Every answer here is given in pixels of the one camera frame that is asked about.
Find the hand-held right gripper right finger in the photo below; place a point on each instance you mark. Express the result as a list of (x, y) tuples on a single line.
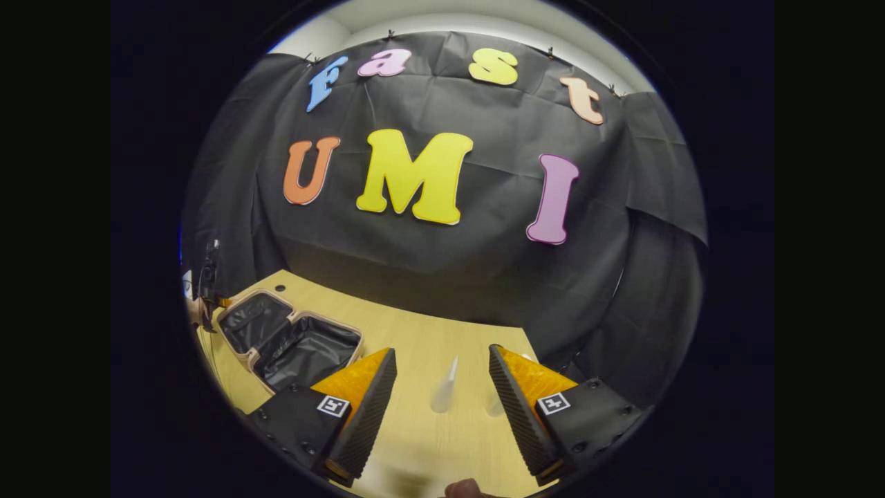
[(517, 415)]

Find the white conical tube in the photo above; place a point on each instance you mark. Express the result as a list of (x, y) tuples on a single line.
[(444, 387)]

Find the black backdrop cloth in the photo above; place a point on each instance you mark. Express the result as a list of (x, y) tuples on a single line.
[(442, 256)]

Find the white pump bottle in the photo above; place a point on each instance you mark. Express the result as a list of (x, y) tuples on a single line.
[(494, 406)]

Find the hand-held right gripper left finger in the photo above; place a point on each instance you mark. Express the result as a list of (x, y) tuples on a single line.
[(373, 415)]

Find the beige suitcase with black lining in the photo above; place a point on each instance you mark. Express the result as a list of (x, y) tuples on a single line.
[(304, 349)]

